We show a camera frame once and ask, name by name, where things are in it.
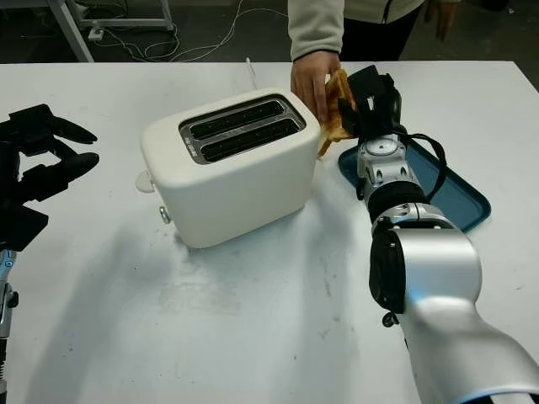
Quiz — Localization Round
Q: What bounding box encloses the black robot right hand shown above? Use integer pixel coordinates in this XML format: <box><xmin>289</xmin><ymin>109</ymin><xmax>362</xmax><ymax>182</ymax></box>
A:
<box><xmin>338</xmin><ymin>85</ymin><xmax>408</xmax><ymax>141</ymax></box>

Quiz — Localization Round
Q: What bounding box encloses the person's left hand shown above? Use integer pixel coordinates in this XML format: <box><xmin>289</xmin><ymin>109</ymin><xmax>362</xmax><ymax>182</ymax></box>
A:
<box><xmin>424</xmin><ymin>0</ymin><xmax>461</xmax><ymax>42</ymax></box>

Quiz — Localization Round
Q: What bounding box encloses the person's right hand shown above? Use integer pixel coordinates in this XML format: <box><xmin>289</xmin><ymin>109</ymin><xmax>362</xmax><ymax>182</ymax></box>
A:
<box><xmin>290</xmin><ymin>51</ymin><xmax>344</xmax><ymax>124</ymax></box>

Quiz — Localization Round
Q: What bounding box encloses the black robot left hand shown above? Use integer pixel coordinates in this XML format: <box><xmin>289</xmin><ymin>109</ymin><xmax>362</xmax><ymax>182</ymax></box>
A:
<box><xmin>0</xmin><ymin>104</ymin><xmax>100</xmax><ymax>210</ymax></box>

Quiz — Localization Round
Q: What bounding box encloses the browned toast slice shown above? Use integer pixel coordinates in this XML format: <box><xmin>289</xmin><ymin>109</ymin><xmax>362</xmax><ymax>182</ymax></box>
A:
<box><xmin>316</xmin><ymin>69</ymin><xmax>360</xmax><ymax>161</ymax></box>

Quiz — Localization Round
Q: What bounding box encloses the white toaster lever knob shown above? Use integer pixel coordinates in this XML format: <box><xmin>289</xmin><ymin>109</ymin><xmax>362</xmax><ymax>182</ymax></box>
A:
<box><xmin>134</xmin><ymin>170</ymin><xmax>157</xmax><ymax>194</ymax></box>

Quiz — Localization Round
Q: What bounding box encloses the person's grey right sleeve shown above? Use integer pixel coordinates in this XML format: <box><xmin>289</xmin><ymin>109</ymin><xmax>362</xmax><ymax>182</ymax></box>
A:
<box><xmin>287</xmin><ymin>0</ymin><xmax>346</xmax><ymax>64</ymax></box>

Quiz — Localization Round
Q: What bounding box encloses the person in dark trousers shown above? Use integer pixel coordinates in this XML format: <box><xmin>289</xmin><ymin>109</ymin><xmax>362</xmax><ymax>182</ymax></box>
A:
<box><xmin>343</xmin><ymin>0</ymin><xmax>427</xmax><ymax>62</ymax></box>

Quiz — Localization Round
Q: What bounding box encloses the cream white two-slot toaster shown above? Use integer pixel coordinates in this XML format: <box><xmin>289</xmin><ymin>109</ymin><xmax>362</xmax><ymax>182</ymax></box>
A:
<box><xmin>141</xmin><ymin>87</ymin><xmax>323</xmax><ymax>251</ymax></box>

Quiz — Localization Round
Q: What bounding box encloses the teal blue plastic tray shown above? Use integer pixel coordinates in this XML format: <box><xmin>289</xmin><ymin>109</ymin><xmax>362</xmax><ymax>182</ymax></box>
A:
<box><xmin>338</xmin><ymin>136</ymin><xmax>494</xmax><ymax>235</ymax></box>

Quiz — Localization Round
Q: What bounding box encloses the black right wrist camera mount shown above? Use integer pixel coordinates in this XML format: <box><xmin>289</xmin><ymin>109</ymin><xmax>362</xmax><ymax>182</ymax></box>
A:
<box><xmin>347</xmin><ymin>65</ymin><xmax>397</xmax><ymax>113</ymax></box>

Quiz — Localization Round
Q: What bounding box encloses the white toaster power cord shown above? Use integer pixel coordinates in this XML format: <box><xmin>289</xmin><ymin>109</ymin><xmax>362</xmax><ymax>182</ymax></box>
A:
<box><xmin>245</xmin><ymin>57</ymin><xmax>259</xmax><ymax>92</ymax></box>

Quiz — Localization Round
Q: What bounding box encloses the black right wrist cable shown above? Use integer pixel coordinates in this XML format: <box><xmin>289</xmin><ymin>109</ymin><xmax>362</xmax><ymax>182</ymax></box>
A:
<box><xmin>391</xmin><ymin>125</ymin><xmax>450</xmax><ymax>199</ymax></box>

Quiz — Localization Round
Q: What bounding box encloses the long white floor cable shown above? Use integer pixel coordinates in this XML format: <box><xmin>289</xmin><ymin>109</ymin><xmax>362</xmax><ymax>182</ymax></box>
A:
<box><xmin>100</xmin><ymin>0</ymin><xmax>292</xmax><ymax>63</ymax></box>

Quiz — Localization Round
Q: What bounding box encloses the white metal table frame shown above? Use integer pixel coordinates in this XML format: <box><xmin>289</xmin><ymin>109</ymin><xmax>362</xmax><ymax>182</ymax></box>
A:
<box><xmin>52</xmin><ymin>0</ymin><xmax>176</xmax><ymax>64</ymax></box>

